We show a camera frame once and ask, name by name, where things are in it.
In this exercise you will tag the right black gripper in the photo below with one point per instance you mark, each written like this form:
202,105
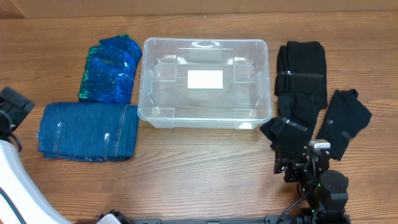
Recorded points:
293,166

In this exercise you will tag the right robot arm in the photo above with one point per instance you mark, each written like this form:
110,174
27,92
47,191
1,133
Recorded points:
323,193

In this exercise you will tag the small folded black garment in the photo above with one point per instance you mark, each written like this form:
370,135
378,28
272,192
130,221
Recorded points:
344,119

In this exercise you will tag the white label in bin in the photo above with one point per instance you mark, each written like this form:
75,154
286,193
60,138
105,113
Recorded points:
205,79

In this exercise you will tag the large folded black garment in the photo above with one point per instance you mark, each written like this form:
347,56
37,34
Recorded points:
301,88

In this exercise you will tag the clear plastic storage bin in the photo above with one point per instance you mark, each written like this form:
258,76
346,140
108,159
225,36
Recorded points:
244,102

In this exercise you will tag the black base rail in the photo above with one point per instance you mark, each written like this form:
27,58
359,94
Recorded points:
270,219

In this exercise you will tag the blue sequin garment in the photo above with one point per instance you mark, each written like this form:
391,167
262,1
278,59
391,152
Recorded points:
110,70

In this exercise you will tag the blue denim jeans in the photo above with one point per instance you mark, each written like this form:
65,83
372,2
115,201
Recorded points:
91,132

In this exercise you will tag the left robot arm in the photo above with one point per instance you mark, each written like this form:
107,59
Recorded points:
17,188

